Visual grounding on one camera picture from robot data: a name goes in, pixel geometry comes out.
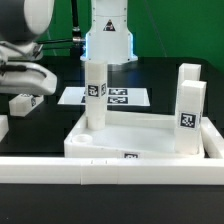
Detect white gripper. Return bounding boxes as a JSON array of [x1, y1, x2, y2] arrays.
[[0, 44, 57, 95]]

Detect white desk top tray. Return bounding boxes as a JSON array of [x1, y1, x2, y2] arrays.
[[64, 111, 205, 159]]

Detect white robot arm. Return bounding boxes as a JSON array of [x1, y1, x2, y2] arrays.
[[0, 0, 137, 95]]

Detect white left fence piece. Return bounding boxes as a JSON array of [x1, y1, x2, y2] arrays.
[[0, 115, 9, 142]]

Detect white marker plate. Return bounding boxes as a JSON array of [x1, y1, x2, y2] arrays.
[[58, 87, 150, 106]]

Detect black cable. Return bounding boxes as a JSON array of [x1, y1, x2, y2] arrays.
[[36, 37, 86, 51]]

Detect black vertical cable connector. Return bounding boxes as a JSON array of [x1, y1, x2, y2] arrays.
[[71, 0, 80, 37]]

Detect white front fence wall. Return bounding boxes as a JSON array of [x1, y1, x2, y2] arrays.
[[0, 157, 224, 185]]

